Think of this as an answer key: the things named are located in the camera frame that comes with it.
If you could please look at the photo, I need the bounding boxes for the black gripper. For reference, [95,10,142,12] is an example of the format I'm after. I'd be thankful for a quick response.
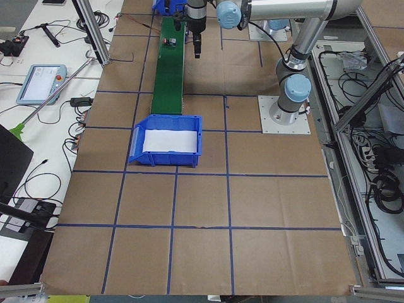
[187,18,206,59]

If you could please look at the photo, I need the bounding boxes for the red push button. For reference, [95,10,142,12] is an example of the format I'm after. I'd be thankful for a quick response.
[162,38,177,47]

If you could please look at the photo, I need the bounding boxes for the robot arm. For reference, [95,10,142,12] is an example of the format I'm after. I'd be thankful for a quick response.
[215,0,361,126]

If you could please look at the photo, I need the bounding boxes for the right blue storage bin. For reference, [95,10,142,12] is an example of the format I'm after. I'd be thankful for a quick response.
[152,0,187,16]

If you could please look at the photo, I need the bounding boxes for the blue storage bin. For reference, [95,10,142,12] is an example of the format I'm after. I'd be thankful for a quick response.
[128,114,202,167]
[152,0,187,16]

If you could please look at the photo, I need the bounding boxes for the green conveyor belt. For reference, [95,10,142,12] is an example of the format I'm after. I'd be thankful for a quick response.
[151,17,185,115]

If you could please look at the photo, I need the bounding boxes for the left blue storage bin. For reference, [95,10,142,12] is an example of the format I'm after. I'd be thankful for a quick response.
[128,114,202,167]

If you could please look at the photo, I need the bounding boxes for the white foam pad left bin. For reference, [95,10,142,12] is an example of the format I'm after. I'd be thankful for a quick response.
[143,129,198,153]

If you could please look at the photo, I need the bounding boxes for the black power adapter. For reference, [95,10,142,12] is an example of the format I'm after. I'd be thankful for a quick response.
[69,97,93,107]

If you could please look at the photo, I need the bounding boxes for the red black conveyor wires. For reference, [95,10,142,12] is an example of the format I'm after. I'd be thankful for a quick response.
[116,12,162,32]

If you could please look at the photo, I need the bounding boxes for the aluminium profile post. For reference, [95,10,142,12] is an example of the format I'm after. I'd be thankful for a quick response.
[72,0,110,66]

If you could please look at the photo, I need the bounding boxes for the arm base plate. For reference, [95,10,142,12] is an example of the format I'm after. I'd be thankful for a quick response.
[258,95,311,135]

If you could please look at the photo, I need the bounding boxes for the green handled grabber stick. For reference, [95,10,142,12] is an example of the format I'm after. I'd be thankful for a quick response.
[9,57,96,141]

